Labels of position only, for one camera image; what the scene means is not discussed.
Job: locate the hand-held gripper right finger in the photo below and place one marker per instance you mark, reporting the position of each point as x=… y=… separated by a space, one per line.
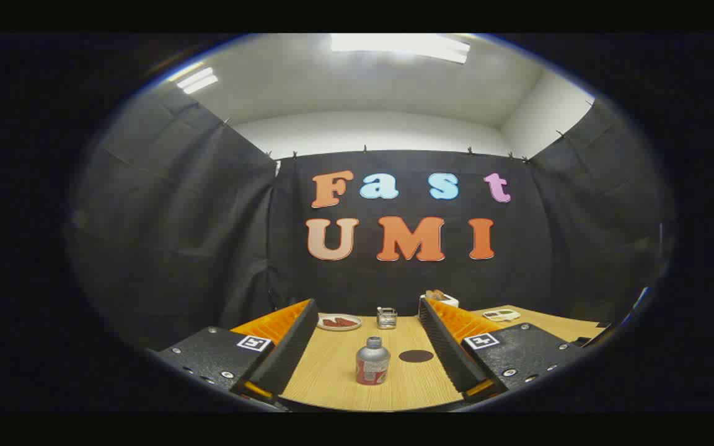
x=450 y=353

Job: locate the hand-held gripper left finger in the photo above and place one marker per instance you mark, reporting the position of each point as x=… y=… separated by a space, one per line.
x=289 y=353

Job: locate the dark brown round coaster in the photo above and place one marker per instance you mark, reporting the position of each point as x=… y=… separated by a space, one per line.
x=416 y=356

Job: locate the silver bottle with red label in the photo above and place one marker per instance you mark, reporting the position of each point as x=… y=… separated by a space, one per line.
x=372 y=362

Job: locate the white plate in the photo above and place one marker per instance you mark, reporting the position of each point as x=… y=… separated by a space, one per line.
x=326 y=326

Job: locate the wooden table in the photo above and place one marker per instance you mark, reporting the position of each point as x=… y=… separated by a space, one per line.
x=332 y=378

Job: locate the cream toaster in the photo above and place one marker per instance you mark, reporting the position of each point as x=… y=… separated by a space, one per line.
x=449 y=302

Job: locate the red food slices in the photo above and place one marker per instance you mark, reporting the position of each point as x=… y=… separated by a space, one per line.
x=339 y=322

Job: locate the toast slice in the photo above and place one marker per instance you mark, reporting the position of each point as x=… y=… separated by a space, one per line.
x=436 y=294

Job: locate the small clear glass jar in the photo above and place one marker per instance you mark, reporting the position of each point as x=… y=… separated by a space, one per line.
x=387 y=318

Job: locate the black backdrop cloth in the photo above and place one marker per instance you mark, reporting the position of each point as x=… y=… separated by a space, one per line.
x=208 y=217

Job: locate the small ceiling light panel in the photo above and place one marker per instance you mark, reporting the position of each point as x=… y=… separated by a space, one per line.
x=197 y=80

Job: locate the large ceiling light panel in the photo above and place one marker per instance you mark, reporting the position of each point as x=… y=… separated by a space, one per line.
x=400 y=47

